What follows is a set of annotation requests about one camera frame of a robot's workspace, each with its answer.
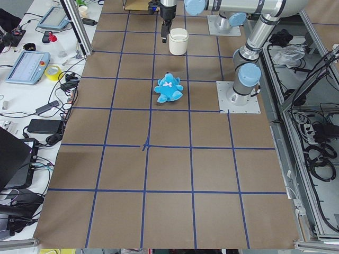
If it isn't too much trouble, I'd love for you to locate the cream white trash can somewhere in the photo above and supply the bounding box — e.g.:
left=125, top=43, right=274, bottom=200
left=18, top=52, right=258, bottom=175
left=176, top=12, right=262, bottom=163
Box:
left=169, top=28, right=189, bottom=56

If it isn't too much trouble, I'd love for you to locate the yellow tape roll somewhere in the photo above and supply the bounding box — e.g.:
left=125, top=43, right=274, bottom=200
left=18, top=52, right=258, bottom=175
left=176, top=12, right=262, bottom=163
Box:
left=44, top=66, right=61, bottom=81

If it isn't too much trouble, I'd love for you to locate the aluminium frame post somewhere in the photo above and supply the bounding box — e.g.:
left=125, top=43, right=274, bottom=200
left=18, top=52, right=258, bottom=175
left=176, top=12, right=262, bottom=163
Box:
left=60, top=0, right=92, bottom=56

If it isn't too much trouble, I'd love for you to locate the blue teddy bear plush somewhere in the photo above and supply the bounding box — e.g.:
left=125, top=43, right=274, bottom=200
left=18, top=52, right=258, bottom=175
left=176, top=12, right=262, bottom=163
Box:
left=154, top=72, right=183, bottom=103

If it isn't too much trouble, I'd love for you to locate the black laptop computer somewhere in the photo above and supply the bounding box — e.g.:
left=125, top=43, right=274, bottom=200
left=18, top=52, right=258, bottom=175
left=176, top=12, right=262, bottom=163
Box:
left=1, top=128, right=38, bottom=190

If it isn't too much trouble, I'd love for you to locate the black power adapter brick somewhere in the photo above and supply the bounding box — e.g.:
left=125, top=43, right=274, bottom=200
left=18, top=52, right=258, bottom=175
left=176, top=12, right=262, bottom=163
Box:
left=27, top=119, right=62, bottom=134

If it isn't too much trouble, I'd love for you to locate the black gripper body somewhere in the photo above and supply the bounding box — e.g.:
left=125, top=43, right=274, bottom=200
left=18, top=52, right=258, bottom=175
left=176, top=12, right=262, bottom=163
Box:
left=159, top=5, right=176, bottom=21

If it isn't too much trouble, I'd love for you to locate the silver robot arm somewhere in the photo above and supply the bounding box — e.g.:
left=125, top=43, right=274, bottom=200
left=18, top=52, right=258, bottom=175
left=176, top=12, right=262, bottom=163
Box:
left=184, top=0, right=308, bottom=106
left=215, top=11, right=246, bottom=31

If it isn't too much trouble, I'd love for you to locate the blue teach pendant tablet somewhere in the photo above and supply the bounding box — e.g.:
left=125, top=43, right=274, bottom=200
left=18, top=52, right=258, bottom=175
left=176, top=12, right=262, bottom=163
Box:
left=5, top=51, right=50, bottom=85

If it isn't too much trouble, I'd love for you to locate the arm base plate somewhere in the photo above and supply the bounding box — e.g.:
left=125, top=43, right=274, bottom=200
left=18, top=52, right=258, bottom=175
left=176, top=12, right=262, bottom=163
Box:
left=216, top=81, right=261, bottom=114
left=207, top=15, right=241, bottom=37

